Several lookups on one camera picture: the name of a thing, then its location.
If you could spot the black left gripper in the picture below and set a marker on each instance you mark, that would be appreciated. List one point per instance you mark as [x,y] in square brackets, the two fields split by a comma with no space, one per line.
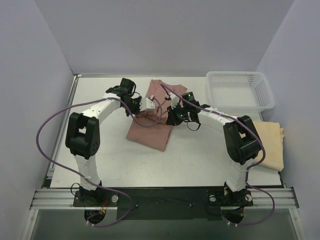
[135,106]

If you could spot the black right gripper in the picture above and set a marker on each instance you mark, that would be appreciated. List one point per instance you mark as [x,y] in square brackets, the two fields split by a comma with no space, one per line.
[172,117]

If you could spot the pink graphic t shirt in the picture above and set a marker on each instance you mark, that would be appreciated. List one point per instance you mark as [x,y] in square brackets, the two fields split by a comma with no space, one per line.
[150,129]

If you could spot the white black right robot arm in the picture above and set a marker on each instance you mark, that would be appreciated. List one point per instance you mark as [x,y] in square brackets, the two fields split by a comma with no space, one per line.
[241,137]

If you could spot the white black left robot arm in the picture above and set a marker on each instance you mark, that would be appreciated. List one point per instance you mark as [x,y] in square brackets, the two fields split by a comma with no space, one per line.
[83,134]

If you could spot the white perforated plastic basket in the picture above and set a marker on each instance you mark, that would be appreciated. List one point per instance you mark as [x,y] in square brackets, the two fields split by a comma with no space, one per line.
[239,91]

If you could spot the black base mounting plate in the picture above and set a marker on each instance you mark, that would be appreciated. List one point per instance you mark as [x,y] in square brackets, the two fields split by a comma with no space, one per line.
[165,203]

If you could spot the folded cream t shirt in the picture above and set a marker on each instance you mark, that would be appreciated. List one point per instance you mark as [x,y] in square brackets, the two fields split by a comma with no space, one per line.
[272,136]

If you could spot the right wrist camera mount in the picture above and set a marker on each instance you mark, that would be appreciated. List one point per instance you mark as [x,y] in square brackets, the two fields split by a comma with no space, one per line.
[173,99]

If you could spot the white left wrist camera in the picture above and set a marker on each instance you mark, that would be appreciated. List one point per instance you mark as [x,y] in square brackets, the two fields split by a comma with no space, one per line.
[146,104]

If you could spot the aluminium table edge rail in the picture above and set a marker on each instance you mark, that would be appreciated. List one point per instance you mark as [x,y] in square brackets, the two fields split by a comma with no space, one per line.
[62,112]

